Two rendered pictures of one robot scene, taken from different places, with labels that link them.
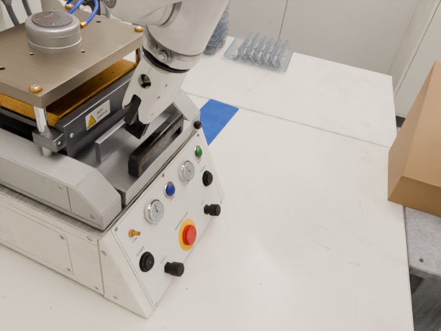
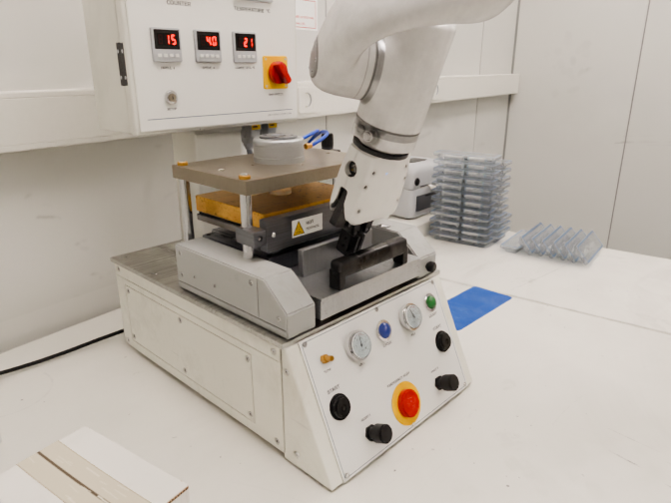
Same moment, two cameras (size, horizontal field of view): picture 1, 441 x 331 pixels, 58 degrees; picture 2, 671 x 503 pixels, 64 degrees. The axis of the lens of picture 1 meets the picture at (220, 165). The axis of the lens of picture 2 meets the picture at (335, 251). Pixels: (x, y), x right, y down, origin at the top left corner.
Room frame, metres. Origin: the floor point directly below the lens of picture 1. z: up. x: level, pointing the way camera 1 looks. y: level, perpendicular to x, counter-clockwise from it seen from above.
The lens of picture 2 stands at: (-0.14, -0.16, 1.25)
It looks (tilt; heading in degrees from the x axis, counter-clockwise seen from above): 19 degrees down; 26
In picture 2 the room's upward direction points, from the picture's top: straight up
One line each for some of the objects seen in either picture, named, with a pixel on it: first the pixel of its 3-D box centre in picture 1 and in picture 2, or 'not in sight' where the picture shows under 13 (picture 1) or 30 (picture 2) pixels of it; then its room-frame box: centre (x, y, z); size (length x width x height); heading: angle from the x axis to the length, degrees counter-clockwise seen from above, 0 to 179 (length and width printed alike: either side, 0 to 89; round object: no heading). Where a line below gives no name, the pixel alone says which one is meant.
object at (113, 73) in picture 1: (63, 65); (284, 187); (0.59, 0.29, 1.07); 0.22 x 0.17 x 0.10; 162
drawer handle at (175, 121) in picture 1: (157, 142); (370, 260); (0.52, 0.11, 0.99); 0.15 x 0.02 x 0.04; 162
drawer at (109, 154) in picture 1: (90, 124); (304, 251); (0.57, 0.24, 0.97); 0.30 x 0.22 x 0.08; 72
